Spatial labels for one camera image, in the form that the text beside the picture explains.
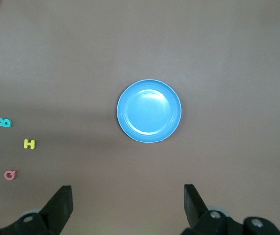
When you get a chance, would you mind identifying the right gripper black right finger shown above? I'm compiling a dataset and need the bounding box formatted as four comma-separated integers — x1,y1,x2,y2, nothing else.
181,184,280,235

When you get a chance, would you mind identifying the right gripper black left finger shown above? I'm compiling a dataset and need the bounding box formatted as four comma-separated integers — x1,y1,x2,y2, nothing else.
0,185,73,235

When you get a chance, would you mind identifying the red foam letter Q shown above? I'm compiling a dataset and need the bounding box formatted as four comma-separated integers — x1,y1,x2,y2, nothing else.
4,169,18,181

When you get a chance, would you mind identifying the yellow foam letter H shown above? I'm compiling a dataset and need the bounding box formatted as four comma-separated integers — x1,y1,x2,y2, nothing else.
23,139,36,150

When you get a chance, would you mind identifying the teal digit 6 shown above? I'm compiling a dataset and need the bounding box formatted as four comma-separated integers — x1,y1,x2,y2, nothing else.
0,117,13,128

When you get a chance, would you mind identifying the blue plate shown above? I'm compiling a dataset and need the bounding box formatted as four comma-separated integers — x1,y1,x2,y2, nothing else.
117,79,183,144

